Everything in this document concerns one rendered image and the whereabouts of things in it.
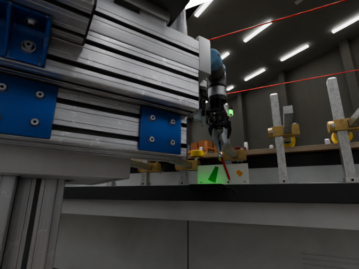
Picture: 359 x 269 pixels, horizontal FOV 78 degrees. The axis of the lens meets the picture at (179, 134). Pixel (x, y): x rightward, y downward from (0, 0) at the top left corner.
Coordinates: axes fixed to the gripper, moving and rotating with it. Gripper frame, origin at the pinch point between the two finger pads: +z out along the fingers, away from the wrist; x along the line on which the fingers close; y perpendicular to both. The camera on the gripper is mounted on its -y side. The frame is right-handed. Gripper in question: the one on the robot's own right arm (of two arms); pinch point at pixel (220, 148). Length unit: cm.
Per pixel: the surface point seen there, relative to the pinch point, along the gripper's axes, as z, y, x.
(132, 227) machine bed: 37, -51, -76
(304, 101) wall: -426, -993, 150
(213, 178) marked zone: 8.5, -28.2, -11.5
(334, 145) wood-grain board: -8, -46, 46
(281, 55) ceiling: -609, -870, 73
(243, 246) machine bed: 43, -51, -2
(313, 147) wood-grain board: -7, -46, 37
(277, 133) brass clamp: -11.6, -27.8, 20.6
